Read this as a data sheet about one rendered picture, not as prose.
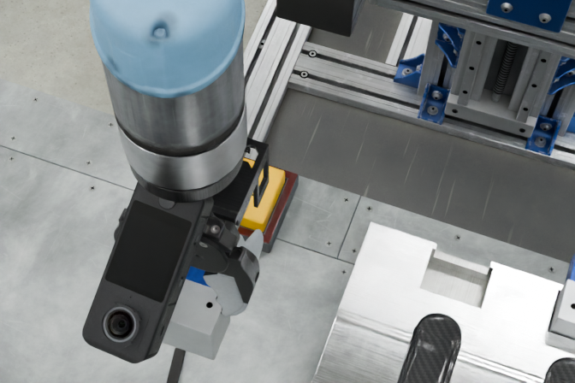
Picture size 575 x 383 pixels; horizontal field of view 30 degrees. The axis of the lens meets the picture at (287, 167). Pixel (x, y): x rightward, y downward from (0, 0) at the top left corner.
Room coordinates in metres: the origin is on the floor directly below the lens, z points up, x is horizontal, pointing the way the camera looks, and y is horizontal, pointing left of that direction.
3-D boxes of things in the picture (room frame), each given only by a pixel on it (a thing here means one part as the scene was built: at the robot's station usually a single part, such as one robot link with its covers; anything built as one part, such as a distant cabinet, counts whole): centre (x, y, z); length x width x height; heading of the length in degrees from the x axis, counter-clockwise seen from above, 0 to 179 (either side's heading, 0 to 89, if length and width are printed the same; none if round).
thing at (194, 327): (0.36, 0.06, 0.93); 0.13 x 0.05 x 0.05; 161
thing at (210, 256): (0.35, 0.06, 1.09); 0.09 x 0.08 x 0.12; 161
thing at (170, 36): (0.34, 0.06, 1.25); 0.09 x 0.08 x 0.11; 2
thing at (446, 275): (0.37, -0.14, 0.87); 0.05 x 0.05 x 0.04; 71
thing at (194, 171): (0.34, 0.07, 1.17); 0.08 x 0.08 x 0.05
